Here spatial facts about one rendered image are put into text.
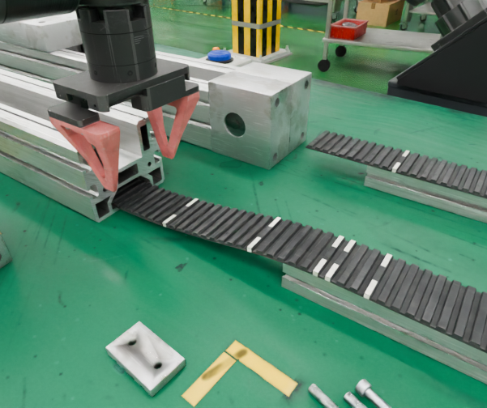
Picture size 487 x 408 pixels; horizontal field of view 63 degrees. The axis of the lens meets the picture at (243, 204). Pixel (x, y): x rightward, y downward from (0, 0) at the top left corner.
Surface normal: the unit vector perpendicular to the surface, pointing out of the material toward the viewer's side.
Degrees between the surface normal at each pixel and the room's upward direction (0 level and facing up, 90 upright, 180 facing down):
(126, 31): 90
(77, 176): 90
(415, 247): 0
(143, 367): 0
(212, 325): 0
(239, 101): 90
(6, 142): 90
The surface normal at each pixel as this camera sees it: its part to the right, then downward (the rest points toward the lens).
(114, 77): -0.04, 0.57
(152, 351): -0.01, -0.82
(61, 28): 0.83, 0.32
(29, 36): -0.57, 0.47
